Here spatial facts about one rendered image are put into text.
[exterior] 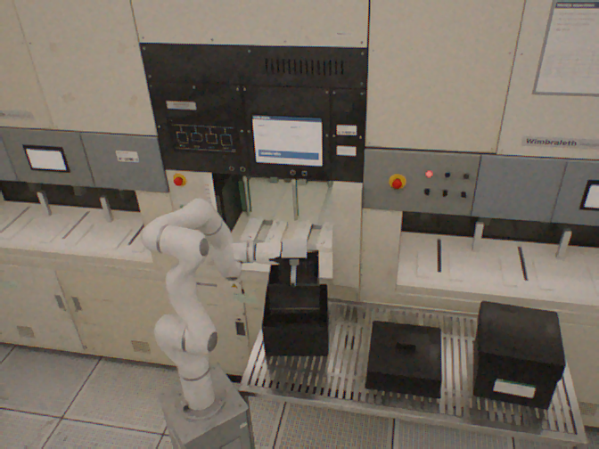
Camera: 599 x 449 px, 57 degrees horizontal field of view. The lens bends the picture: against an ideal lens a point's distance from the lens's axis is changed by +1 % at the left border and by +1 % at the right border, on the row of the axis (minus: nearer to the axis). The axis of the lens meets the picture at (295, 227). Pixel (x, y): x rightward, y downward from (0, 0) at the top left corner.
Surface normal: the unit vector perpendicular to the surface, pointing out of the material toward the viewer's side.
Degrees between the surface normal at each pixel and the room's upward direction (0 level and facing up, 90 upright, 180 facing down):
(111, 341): 90
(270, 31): 93
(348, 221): 90
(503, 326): 0
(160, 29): 91
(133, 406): 0
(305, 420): 0
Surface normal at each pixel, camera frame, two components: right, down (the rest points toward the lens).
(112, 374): -0.04, -0.82
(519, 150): -0.21, 0.56
